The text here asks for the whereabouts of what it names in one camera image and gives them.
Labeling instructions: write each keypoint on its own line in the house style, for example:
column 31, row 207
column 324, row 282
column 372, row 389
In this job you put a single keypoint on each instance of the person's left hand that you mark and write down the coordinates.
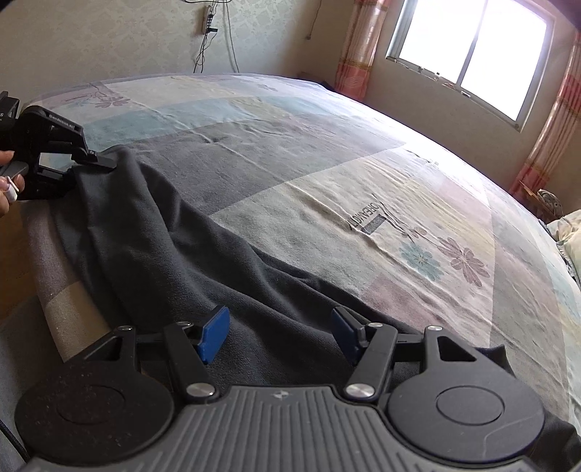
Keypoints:
column 9, row 193

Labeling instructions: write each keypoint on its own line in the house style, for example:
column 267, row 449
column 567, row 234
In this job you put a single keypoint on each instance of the pink checked curtain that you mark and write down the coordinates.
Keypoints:
column 549, row 136
column 358, row 50

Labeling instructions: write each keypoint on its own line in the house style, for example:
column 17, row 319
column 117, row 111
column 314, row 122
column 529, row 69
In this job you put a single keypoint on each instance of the black pants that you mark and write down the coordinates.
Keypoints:
column 181, row 272

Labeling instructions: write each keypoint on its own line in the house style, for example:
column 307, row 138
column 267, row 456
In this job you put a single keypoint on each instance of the window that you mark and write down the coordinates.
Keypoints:
column 472, row 50

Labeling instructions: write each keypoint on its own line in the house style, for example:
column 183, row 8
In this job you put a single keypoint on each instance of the small beige pillow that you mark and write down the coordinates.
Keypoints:
column 567, row 245

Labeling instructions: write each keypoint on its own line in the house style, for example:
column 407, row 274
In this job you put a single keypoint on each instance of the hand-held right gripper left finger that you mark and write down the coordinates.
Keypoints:
column 213, row 333

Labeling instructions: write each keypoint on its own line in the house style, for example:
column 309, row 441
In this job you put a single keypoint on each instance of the grey patterned object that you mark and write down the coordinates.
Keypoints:
column 550, row 204

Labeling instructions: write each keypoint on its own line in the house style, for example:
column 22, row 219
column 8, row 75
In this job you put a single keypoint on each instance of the power strip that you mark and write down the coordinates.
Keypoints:
column 209, row 20

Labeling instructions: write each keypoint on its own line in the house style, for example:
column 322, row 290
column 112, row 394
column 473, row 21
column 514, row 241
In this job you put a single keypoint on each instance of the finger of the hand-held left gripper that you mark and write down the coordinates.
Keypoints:
column 97, row 162

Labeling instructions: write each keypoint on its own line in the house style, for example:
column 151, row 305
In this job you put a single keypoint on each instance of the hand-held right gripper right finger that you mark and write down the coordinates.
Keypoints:
column 345, row 331

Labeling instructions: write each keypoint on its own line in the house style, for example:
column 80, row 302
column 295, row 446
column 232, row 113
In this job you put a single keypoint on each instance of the wooden nightstand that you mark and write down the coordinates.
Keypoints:
column 529, row 193

